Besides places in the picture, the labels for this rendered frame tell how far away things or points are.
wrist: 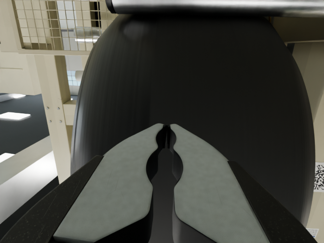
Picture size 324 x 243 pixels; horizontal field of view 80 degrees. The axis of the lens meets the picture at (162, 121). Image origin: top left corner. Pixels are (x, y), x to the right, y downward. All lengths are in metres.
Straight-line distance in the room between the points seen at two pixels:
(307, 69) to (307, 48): 0.04
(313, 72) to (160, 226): 0.40
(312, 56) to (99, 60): 0.41
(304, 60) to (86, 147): 0.46
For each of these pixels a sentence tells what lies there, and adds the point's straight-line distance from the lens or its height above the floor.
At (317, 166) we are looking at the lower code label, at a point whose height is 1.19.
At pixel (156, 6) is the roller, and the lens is 0.30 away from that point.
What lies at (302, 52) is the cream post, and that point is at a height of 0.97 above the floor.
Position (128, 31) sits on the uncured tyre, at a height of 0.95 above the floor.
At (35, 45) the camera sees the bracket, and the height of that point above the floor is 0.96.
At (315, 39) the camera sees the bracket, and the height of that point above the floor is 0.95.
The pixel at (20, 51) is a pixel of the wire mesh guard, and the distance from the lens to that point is 0.96.
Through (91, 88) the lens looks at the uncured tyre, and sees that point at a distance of 0.25.
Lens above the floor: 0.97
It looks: 20 degrees up
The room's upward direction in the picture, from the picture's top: 179 degrees counter-clockwise
